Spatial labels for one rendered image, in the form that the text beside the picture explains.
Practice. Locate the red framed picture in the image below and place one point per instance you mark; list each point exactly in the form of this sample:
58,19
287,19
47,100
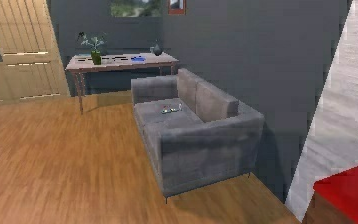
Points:
176,6

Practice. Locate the landscape picture on wall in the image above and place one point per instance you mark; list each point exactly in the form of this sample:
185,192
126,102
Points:
135,8

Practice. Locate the wooden side table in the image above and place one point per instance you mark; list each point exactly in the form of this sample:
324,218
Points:
120,63

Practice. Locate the grey two-seat sofa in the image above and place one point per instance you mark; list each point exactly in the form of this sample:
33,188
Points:
200,146

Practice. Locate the blue flat object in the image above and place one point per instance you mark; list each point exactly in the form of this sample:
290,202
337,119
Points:
138,59

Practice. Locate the dark round vase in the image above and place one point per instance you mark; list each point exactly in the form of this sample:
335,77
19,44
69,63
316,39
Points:
157,50

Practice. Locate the house plant in green pot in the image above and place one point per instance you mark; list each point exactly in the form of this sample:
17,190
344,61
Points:
95,50

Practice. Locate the remote control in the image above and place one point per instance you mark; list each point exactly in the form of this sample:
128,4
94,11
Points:
171,109

